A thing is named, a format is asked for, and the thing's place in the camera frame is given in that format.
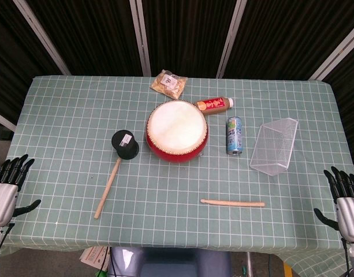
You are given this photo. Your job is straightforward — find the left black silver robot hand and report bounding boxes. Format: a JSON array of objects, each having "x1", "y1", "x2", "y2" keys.
[{"x1": 0, "y1": 154, "x2": 42, "y2": 227}]

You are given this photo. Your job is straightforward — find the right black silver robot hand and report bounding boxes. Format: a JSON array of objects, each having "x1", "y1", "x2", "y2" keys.
[{"x1": 313, "y1": 166, "x2": 354, "y2": 240}]

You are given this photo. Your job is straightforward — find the wooden drumstick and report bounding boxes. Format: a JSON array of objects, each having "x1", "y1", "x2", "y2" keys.
[
  {"x1": 94, "y1": 158, "x2": 122, "y2": 219},
  {"x1": 200, "y1": 198, "x2": 266, "y2": 208}
]

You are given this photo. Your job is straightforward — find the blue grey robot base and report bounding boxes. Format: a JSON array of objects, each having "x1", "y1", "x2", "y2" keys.
[{"x1": 107, "y1": 246, "x2": 232, "y2": 277}]

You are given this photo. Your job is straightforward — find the green checkered tablecloth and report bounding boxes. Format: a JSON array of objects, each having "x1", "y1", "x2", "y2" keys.
[{"x1": 0, "y1": 75, "x2": 354, "y2": 276}]

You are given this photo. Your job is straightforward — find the red drum white skin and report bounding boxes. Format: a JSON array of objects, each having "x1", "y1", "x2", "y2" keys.
[{"x1": 145, "y1": 100, "x2": 208, "y2": 164}]

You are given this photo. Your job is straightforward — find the clear plastic basket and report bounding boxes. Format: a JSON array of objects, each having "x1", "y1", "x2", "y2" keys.
[{"x1": 249, "y1": 117, "x2": 299, "y2": 177}]

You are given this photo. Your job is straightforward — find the white printed cardboard box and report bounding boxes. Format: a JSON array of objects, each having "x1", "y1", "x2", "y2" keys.
[{"x1": 80, "y1": 246, "x2": 111, "y2": 274}]

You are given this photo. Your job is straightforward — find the blue drink can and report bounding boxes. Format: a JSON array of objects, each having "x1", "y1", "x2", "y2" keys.
[{"x1": 226, "y1": 116, "x2": 243, "y2": 156}]

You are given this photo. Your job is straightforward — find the brown bottle red label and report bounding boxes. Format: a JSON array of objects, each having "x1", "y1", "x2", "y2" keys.
[{"x1": 195, "y1": 97, "x2": 234, "y2": 117}]

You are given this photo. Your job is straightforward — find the clear snack bag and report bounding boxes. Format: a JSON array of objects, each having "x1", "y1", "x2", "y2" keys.
[{"x1": 150, "y1": 69, "x2": 188, "y2": 100}]

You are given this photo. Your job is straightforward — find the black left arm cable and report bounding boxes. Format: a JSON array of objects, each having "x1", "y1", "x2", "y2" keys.
[{"x1": 0, "y1": 222, "x2": 16, "y2": 258}]

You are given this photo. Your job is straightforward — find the white partition post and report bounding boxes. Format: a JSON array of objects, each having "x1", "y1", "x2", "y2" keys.
[
  {"x1": 13, "y1": 0, "x2": 71, "y2": 76},
  {"x1": 129, "y1": 0, "x2": 152, "y2": 77},
  {"x1": 0, "y1": 108, "x2": 17, "y2": 132},
  {"x1": 308, "y1": 23, "x2": 354, "y2": 81},
  {"x1": 215, "y1": 0, "x2": 248, "y2": 79}
]

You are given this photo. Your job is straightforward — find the black wire spool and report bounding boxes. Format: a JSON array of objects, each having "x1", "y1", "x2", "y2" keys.
[{"x1": 111, "y1": 130, "x2": 140, "y2": 160}]

